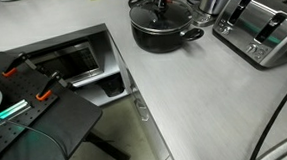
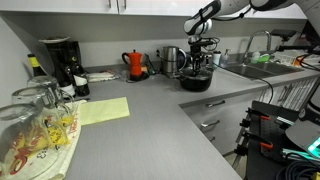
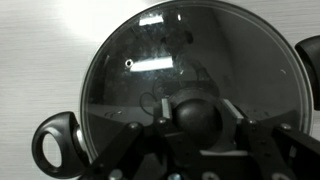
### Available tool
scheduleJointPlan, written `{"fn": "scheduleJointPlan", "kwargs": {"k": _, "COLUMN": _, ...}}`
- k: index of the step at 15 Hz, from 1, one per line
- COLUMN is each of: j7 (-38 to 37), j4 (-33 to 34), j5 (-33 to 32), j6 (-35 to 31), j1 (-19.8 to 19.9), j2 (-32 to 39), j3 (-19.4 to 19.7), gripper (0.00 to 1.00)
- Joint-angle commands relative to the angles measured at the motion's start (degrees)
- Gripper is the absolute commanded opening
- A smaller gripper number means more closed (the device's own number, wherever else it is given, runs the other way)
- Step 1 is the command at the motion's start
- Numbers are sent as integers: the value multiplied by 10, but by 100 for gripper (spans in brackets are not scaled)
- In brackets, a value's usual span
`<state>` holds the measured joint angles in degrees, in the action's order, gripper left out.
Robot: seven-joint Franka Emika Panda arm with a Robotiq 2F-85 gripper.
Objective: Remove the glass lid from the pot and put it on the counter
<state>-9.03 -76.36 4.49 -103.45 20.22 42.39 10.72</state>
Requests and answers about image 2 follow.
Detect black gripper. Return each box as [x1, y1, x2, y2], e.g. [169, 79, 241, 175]
[187, 35, 215, 72]

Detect glass lid with black knob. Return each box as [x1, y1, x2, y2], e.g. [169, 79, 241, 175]
[181, 65, 214, 80]

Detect orange moka pot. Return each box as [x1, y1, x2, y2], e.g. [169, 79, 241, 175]
[121, 49, 144, 80]

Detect clear upturned drinking glass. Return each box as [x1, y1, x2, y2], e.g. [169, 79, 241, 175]
[0, 103, 61, 180]
[27, 75, 75, 111]
[11, 86, 68, 134]

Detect white cup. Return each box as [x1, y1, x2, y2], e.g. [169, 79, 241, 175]
[211, 50, 223, 68]

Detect stainless steel electric kettle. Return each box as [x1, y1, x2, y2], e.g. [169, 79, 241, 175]
[161, 45, 188, 79]

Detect clear soap dispenser bottle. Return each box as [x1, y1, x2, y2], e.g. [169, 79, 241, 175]
[221, 48, 231, 68]

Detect chrome kitchen faucet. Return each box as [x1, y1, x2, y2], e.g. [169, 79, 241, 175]
[242, 30, 273, 65]

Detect stainless steel kitchen sink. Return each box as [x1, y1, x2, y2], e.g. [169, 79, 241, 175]
[223, 62, 305, 81]

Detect green sponge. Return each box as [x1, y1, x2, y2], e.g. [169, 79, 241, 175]
[259, 53, 271, 63]

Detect folded white cloth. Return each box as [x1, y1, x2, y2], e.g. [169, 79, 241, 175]
[86, 70, 120, 84]

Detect black perforated panel with clamps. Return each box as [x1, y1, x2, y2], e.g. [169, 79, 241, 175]
[239, 99, 300, 165]

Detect pale yellow cleaning cloth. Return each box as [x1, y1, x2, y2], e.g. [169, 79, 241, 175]
[79, 96, 131, 127]

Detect dark wine bottle white label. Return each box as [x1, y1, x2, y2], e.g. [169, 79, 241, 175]
[55, 63, 77, 100]
[71, 55, 91, 98]

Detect black coffee machine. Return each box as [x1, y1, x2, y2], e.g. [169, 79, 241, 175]
[44, 39, 83, 98]

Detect white plate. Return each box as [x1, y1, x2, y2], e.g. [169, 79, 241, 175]
[37, 36, 71, 44]

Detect upturned drinking glasses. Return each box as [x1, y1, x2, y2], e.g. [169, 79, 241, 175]
[0, 99, 88, 180]

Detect wine bottle with yellow cap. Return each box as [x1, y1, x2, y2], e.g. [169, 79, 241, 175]
[27, 53, 48, 78]

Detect black two-handled cooking pot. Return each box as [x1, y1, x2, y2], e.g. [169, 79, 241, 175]
[179, 65, 215, 93]

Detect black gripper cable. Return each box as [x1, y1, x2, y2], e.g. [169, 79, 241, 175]
[213, 63, 275, 105]

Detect black camera on stand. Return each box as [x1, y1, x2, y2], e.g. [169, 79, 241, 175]
[270, 28, 298, 43]

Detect coiled dark cables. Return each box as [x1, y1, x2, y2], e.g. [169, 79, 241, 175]
[275, 159, 320, 180]

